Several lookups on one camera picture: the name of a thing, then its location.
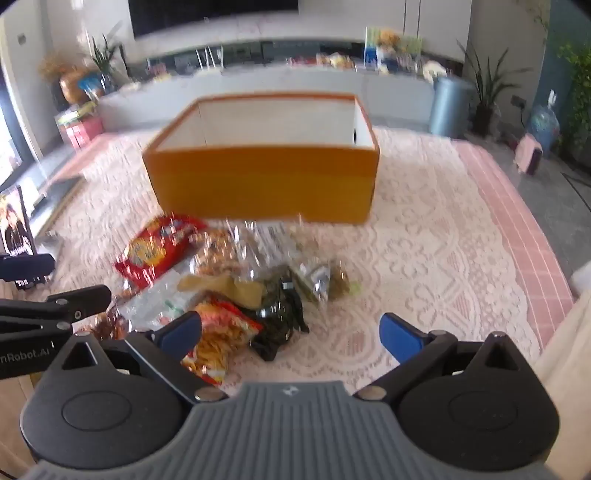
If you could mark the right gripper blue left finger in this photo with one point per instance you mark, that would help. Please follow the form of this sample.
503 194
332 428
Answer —
159 355

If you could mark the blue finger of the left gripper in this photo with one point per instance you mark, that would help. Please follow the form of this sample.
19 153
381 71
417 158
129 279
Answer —
71 306
26 267

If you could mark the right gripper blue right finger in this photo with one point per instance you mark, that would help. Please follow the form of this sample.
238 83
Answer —
417 352

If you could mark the dark red jerky packet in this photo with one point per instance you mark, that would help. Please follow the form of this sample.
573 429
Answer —
104 326

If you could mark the orange chip bag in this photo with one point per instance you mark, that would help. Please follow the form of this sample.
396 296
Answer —
225 330

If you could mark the red snack bag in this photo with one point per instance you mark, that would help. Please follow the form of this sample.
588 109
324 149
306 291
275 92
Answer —
156 248

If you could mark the clear bag of nuts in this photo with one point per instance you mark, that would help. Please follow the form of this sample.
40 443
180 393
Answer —
214 267

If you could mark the dark green snack bag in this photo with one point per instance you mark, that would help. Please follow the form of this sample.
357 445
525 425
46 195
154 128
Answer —
281 315

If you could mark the white clear snack packet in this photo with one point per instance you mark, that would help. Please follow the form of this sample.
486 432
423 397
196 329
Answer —
156 306

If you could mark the clear bag of white balls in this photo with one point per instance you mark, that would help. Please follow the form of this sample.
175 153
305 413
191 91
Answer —
322 278

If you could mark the phone with lit screen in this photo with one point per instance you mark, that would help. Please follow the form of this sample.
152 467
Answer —
16 237

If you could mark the pink storage box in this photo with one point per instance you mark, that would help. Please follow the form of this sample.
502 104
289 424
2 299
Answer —
80 133

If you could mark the brown round vase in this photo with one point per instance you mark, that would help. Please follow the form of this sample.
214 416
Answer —
69 84

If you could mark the potted plant on console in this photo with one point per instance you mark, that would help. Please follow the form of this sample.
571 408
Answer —
102 54

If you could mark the orange cardboard box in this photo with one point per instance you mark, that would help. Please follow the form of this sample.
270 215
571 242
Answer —
267 156

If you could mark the pink small heater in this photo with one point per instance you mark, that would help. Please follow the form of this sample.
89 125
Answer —
528 155

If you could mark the tall leafy floor plant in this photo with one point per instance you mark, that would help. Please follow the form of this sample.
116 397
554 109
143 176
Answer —
490 80

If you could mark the grey metal trash bin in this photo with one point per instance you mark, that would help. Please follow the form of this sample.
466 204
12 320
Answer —
450 109

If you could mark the blue water jug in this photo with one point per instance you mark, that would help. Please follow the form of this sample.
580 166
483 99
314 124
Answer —
543 124

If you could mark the climbing green vine plant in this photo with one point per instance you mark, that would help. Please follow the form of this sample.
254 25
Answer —
577 129

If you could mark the white wifi router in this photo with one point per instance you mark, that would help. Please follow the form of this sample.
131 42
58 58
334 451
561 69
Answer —
210 59

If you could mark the teddy bear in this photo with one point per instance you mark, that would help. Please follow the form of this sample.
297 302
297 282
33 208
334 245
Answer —
388 39

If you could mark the black wall television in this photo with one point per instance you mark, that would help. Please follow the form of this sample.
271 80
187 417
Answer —
150 16

